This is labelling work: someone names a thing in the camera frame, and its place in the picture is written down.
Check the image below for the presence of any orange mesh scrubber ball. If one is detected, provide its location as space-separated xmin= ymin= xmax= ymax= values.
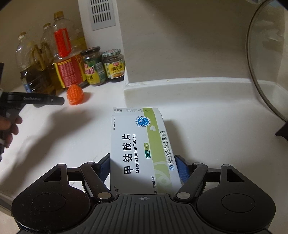
xmin=66 ymin=84 xmax=84 ymax=105

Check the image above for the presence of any white green medicine box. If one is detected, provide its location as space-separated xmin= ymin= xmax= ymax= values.
xmin=110 ymin=107 xmax=182 ymax=195

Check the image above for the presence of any person's left hand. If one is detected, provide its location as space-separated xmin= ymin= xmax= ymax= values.
xmin=1 ymin=116 xmax=23 ymax=148

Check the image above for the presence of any yellow oil bottle behind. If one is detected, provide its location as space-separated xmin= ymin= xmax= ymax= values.
xmin=40 ymin=23 xmax=63 ymax=92

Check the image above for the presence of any dark oil bottle blue label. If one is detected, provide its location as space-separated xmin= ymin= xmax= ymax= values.
xmin=16 ymin=32 xmax=56 ymax=95

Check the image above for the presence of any green label sauce jar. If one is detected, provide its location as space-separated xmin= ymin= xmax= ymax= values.
xmin=81 ymin=46 xmax=106 ymax=86

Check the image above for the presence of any small checkered lid jar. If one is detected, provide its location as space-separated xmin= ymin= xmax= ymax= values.
xmin=102 ymin=49 xmax=125 ymax=82

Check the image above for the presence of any oil bottle red handle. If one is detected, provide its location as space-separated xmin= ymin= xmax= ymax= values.
xmin=52 ymin=11 xmax=85 ymax=89

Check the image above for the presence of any grey wall vent grille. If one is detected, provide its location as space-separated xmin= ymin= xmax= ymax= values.
xmin=87 ymin=0 xmax=116 ymax=31

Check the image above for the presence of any glass pot lid black handle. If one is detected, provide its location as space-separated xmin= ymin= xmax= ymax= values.
xmin=246 ymin=1 xmax=287 ymax=138

